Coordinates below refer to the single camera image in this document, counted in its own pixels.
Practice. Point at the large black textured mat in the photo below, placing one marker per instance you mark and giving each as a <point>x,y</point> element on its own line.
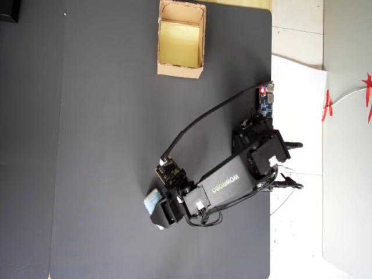
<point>116,122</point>

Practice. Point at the black box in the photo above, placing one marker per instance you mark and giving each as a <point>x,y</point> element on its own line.
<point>8,10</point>

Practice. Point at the white paper sheet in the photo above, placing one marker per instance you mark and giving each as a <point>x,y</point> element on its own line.
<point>296,93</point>

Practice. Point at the dark grey foam mat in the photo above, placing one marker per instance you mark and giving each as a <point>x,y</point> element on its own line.
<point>26,116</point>

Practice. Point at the black WOWROBO robot arm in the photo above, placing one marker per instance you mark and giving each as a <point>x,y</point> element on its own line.
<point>232,180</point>

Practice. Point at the blue circuit board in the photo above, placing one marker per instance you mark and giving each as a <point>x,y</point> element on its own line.
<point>265,104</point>

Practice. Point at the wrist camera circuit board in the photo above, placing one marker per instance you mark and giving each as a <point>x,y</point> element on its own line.
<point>170,173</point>

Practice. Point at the open cardboard box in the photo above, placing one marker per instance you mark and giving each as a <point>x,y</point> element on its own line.
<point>180,43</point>

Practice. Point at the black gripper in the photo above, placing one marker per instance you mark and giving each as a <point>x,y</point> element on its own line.
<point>171,212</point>

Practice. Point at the grey board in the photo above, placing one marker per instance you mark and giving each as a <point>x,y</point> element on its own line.
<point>346,174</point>

